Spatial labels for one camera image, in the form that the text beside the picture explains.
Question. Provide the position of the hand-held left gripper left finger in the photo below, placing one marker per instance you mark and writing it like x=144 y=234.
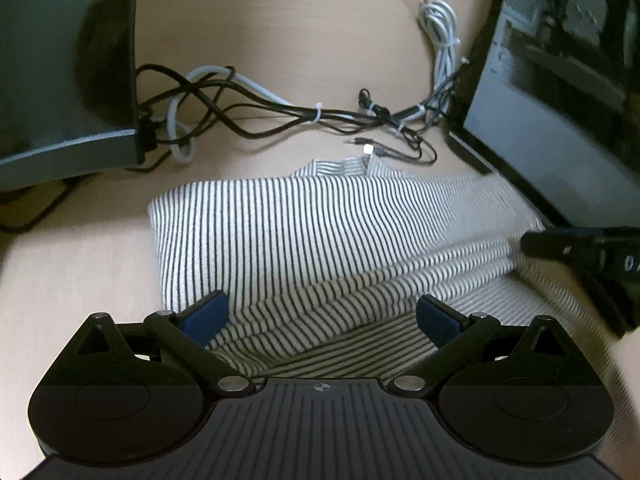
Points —
x=207 y=317

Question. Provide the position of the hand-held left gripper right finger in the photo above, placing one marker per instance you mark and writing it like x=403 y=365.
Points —
x=438 y=323

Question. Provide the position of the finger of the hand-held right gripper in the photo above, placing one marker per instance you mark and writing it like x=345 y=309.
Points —
x=555 y=245

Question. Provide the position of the black white striped shirt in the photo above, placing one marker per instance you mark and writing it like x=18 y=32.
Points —
x=320 y=240

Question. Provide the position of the black-framed computer monitor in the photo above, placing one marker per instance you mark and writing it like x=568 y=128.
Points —
x=565 y=85

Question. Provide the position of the grey-backed computer monitor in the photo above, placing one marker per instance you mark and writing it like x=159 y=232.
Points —
x=60 y=60

